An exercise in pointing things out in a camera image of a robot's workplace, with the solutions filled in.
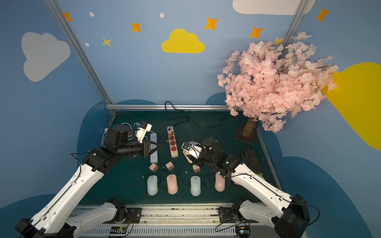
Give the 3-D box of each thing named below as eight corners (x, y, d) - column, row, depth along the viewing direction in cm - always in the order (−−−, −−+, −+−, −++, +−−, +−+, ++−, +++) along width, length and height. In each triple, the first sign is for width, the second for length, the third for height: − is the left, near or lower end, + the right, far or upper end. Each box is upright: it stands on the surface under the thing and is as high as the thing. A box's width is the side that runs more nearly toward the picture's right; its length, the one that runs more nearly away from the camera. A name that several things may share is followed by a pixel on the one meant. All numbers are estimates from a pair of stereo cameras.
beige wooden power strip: (171, 158, 96) (170, 154, 92) (167, 131, 110) (166, 126, 106) (178, 157, 97) (178, 152, 92) (174, 130, 111) (173, 125, 107)
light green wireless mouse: (148, 196, 82) (147, 195, 80) (147, 177, 88) (146, 176, 87) (159, 194, 83) (158, 193, 81) (157, 175, 89) (156, 174, 87)
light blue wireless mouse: (190, 196, 82) (190, 195, 80) (190, 177, 89) (190, 175, 87) (201, 196, 82) (201, 195, 80) (200, 177, 89) (200, 175, 87)
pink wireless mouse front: (168, 195, 82) (167, 194, 80) (166, 176, 89) (166, 174, 87) (179, 193, 83) (178, 192, 81) (176, 174, 90) (176, 173, 88)
